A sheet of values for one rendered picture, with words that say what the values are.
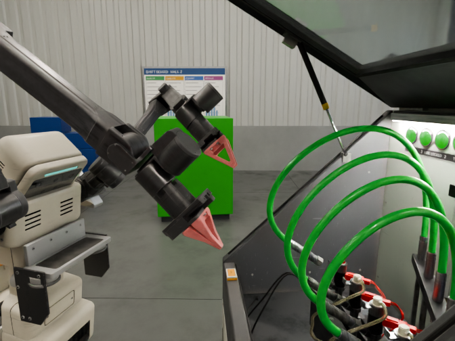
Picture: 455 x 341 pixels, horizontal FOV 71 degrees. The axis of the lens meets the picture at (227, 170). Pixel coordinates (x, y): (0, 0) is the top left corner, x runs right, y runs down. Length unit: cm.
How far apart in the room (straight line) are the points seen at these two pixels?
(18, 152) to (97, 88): 680
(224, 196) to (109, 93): 437
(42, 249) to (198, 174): 308
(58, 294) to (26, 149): 47
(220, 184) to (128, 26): 462
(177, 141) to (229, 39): 675
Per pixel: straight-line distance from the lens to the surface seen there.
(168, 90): 126
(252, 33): 730
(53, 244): 109
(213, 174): 400
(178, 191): 58
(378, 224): 53
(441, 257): 73
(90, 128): 62
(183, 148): 55
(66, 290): 121
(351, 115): 756
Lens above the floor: 147
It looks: 12 degrees down
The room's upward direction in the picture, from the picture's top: straight up
